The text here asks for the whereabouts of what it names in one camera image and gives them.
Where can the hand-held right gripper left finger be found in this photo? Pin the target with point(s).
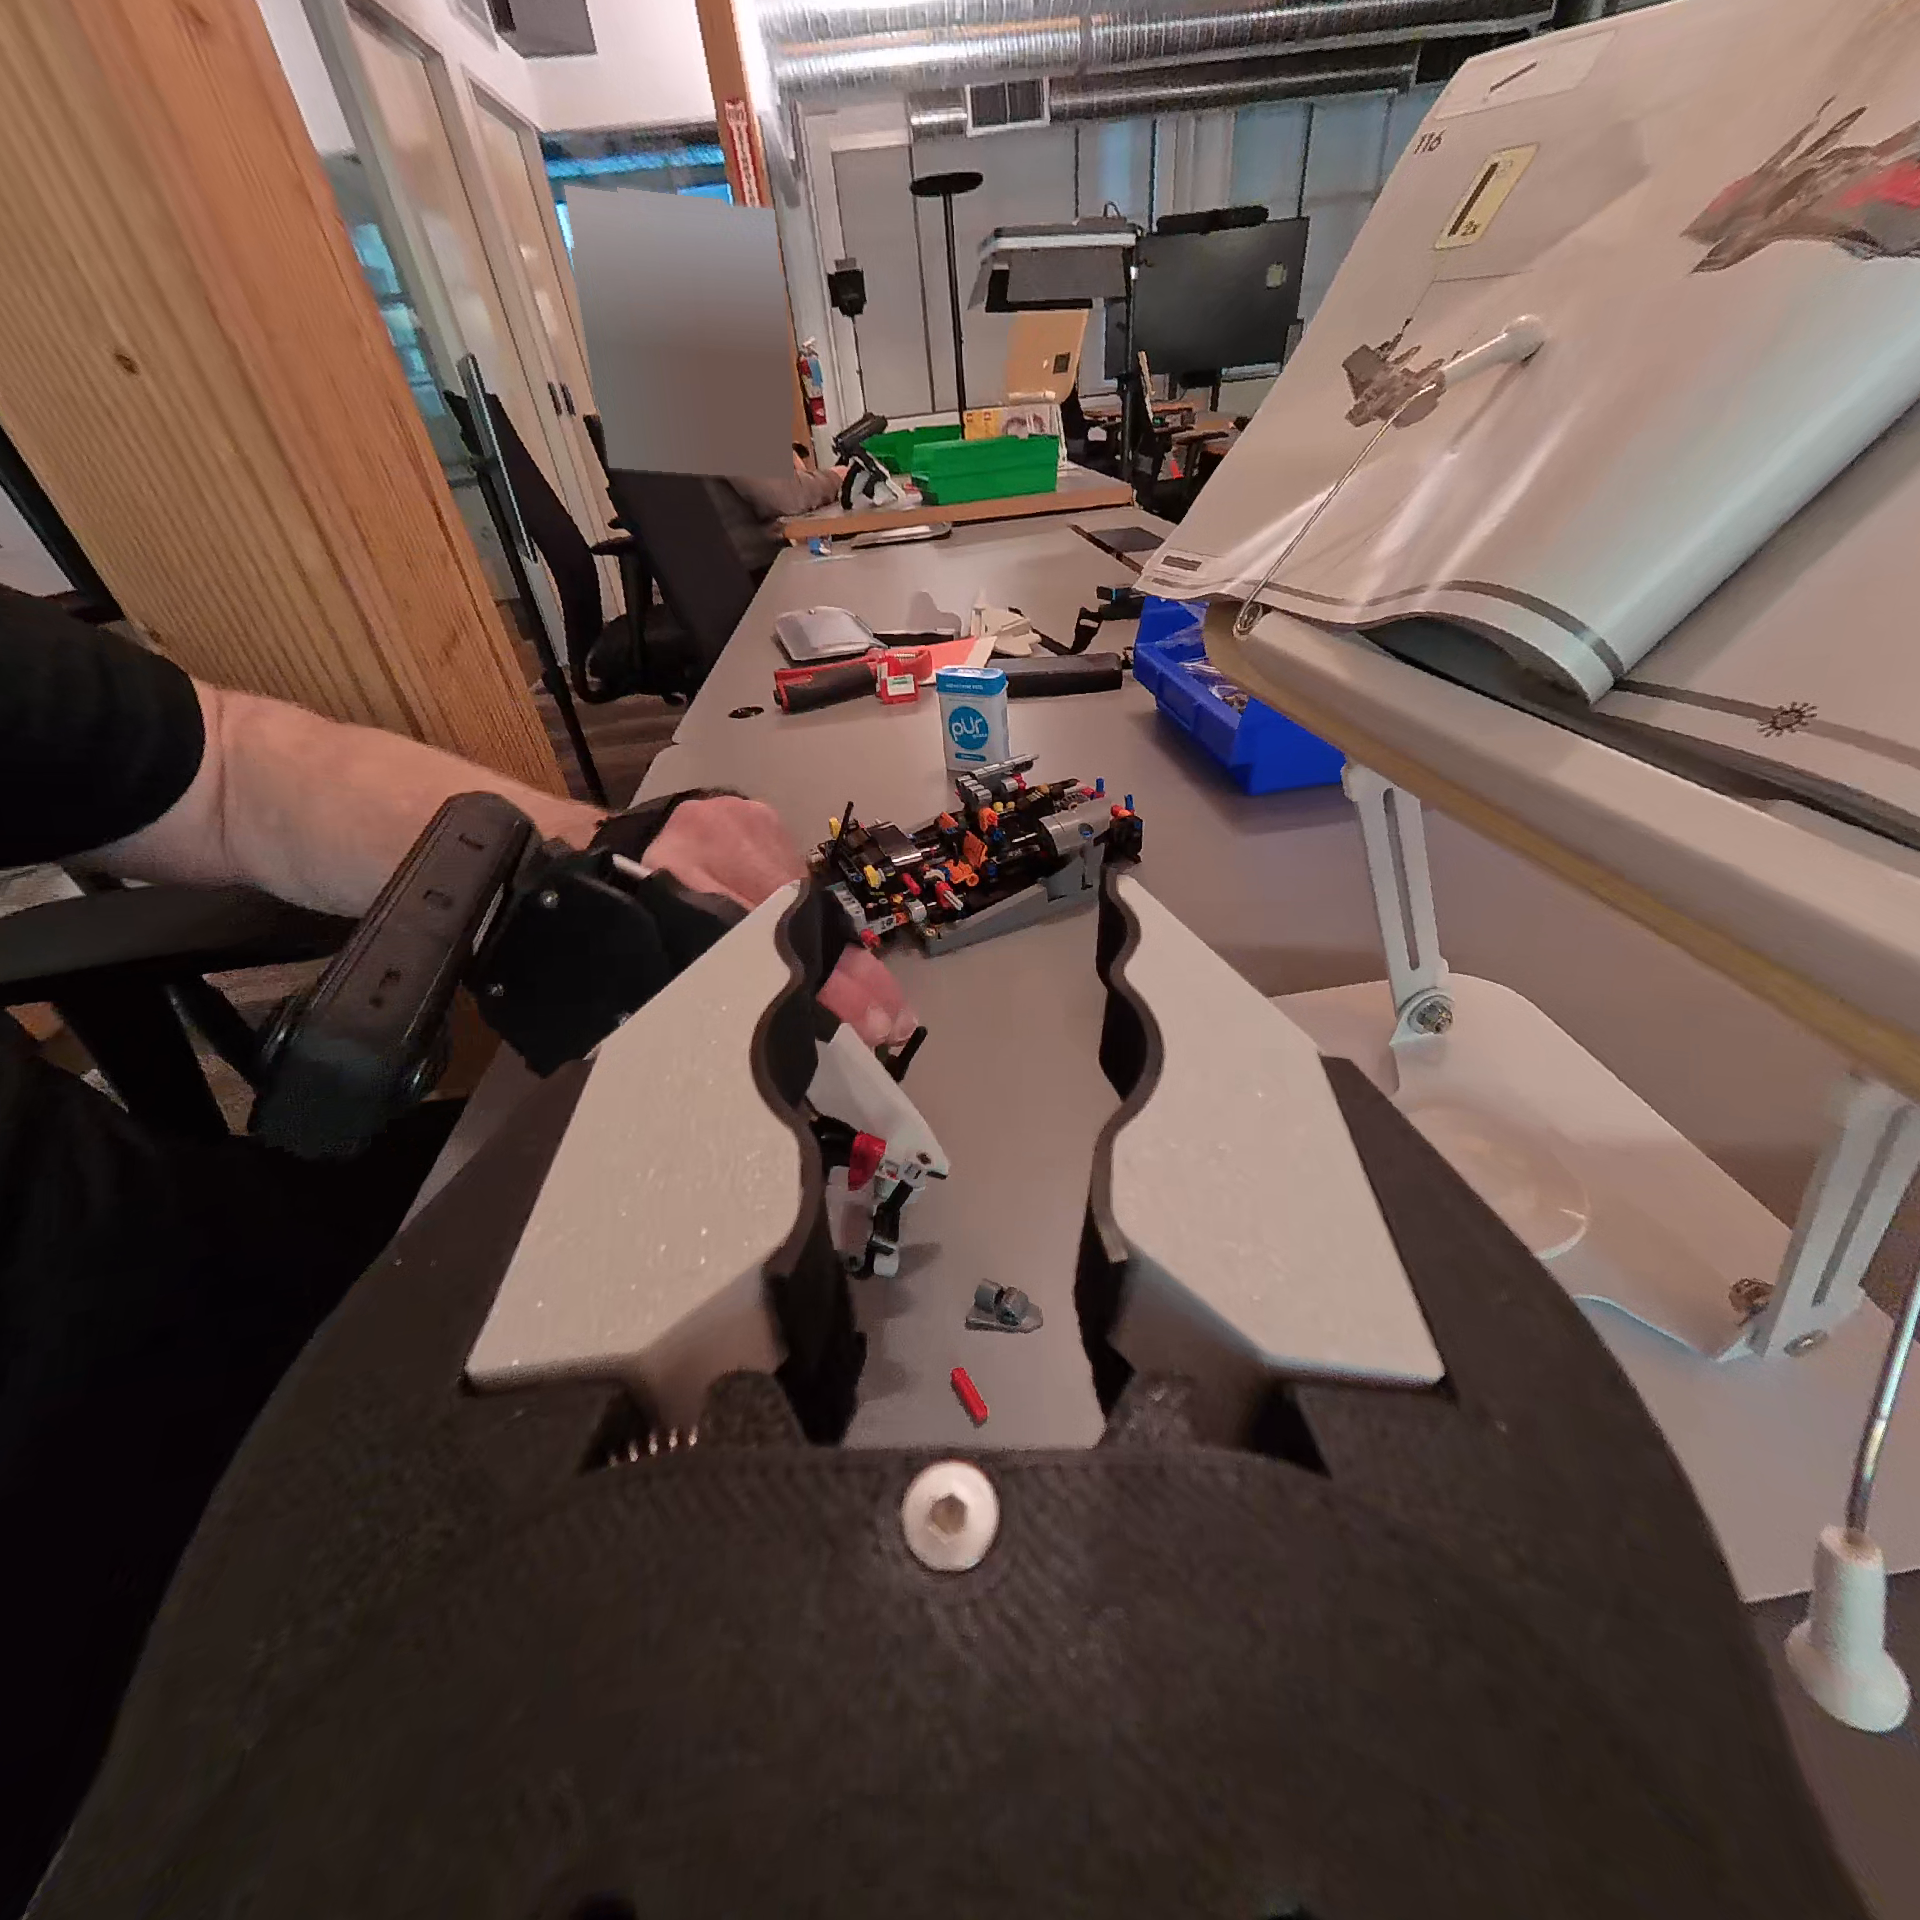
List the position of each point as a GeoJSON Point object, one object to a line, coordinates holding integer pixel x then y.
{"type": "Point", "coordinates": [660, 1184]}

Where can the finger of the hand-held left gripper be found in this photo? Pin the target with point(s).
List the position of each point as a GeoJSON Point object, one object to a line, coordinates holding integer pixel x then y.
{"type": "Point", "coordinates": [885, 1110]}

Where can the black monitor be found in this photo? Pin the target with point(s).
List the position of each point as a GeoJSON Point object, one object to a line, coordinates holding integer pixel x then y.
{"type": "Point", "coordinates": [1215, 292]}

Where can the green plastic bin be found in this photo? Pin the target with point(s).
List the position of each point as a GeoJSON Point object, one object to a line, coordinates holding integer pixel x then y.
{"type": "Point", "coordinates": [908, 446]}
{"type": "Point", "coordinates": [990, 472]}

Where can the small blue parts bin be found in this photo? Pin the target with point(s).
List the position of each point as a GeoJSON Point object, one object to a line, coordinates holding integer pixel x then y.
{"type": "Point", "coordinates": [1230, 734]}

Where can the grey pouch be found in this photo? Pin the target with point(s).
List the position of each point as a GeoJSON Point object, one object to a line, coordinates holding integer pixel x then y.
{"type": "Point", "coordinates": [829, 633]}

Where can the person's left forearm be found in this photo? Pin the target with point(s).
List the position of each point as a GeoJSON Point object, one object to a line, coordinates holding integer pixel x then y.
{"type": "Point", "coordinates": [344, 794]}

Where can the person's left hand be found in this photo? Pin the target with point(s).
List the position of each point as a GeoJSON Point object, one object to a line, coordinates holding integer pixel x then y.
{"type": "Point", "coordinates": [720, 848]}

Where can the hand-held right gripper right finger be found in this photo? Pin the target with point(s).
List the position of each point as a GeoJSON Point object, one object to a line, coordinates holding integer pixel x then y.
{"type": "Point", "coordinates": [1260, 1201]}

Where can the white blue gum bottle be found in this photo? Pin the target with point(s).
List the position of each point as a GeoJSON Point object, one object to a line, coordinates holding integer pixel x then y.
{"type": "Point", "coordinates": [973, 728]}

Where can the white book stand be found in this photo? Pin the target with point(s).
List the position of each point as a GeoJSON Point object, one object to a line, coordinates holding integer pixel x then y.
{"type": "Point", "coordinates": [1635, 1141]}

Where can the black floor lamp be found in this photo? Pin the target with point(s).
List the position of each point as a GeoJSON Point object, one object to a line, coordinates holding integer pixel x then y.
{"type": "Point", "coordinates": [949, 183]}

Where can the grey black lego subassembly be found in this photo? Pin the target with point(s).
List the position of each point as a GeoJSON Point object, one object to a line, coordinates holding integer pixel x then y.
{"type": "Point", "coordinates": [866, 1159]}

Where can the black office chair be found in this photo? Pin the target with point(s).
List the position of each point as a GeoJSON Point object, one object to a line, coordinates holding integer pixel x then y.
{"type": "Point", "coordinates": [150, 939]}
{"type": "Point", "coordinates": [675, 570]}

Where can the lego instruction booklet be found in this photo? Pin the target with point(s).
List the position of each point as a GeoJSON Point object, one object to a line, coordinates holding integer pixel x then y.
{"type": "Point", "coordinates": [1650, 374]}

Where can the wooden pillar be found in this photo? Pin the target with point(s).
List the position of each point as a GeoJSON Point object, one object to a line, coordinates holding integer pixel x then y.
{"type": "Point", "coordinates": [224, 374]}

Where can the red fire extinguisher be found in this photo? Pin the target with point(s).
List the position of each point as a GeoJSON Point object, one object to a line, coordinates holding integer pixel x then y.
{"type": "Point", "coordinates": [812, 390]}

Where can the red black tool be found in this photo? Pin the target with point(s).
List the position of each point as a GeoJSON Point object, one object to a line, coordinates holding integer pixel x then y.
{"type": "Point", "coordinates": [825, 687]}

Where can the red lego pin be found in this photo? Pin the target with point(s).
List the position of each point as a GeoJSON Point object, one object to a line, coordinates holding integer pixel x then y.
{"type": "Point", "coordinates": [970, 1395]}

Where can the black cylinder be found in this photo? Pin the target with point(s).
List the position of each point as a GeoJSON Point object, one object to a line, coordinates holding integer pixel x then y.
{"type": "Point", "coordinates": [1064, 674]}

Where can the silver air duct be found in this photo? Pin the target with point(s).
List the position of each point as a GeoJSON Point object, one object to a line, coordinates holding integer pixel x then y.
{"type": "Point", "coordinates": [1201, 30]}

